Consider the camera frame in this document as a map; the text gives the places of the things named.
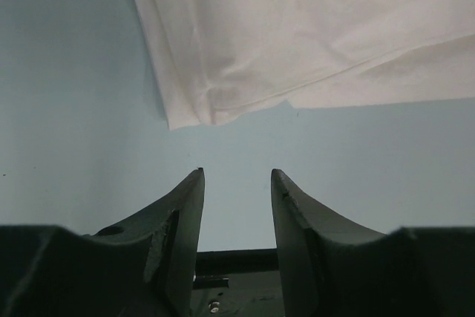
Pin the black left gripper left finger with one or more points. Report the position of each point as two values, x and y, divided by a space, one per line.
140 266

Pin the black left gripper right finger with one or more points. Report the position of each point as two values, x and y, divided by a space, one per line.
332 266

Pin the white floral print t-shirt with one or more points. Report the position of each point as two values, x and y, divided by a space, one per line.
216 60

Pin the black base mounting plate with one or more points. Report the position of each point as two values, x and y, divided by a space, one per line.
242 283

